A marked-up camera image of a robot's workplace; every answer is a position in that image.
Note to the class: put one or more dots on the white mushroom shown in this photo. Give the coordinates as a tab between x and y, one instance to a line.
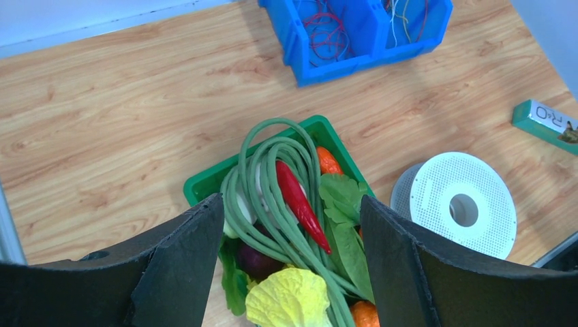
246	209

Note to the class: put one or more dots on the purple onion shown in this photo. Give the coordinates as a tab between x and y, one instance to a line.
255	264

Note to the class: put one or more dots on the white perforated spool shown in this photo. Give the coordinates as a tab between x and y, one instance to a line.
461	198

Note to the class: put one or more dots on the yellow napa cabbage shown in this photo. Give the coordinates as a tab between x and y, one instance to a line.
289	297

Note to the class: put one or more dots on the red chili pepper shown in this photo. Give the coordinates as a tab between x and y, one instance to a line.
298	203

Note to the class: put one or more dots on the small orange carrot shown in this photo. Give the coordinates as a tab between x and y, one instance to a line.
328	163

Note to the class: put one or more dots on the orange pumpkin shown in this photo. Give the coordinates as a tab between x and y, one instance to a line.
364	314

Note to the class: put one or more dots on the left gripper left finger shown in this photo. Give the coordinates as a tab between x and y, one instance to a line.
161	277

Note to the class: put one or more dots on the green long beans bundle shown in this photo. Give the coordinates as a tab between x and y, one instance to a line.
271	203

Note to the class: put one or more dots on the green spinach leaf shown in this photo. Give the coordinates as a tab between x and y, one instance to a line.
348	261

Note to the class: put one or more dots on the green white small box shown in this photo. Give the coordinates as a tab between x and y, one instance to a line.
546	124

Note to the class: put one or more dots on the green plastic tray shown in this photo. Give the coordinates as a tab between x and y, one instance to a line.
316	135

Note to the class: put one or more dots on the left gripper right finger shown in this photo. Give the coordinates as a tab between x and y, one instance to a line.
420	278

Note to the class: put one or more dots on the green cilantro leaf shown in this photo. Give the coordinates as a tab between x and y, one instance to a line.
234	280

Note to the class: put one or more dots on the blue two-compartment bin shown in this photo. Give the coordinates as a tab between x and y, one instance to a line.
325	40

